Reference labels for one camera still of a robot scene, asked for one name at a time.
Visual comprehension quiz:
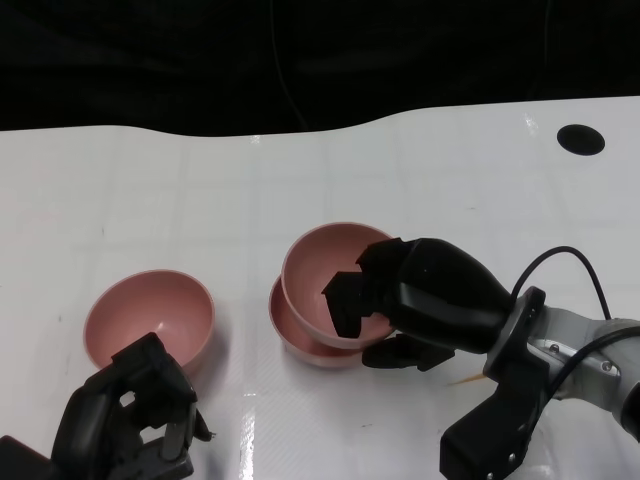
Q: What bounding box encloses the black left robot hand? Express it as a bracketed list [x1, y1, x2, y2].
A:
[52, 332, 217, 480]

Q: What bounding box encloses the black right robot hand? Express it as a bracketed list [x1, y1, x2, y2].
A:
[322, 237, 514, 372]

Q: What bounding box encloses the pink plastic bowl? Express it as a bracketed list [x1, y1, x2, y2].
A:
[269, 277, 386, 370]
[83, 269, 216, 376]
[280, 223, 401, 350]

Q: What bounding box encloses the black round table grommet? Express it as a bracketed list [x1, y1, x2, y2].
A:
[556, 124, 606, 157]

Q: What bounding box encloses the black backdrop cloth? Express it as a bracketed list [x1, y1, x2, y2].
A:
[0, 0, 640, 139]

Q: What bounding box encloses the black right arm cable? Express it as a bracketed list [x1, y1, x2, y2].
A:
[509, 246, 640, 401]

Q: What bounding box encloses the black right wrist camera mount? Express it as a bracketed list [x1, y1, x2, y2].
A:
[439, 287, 551, 476]

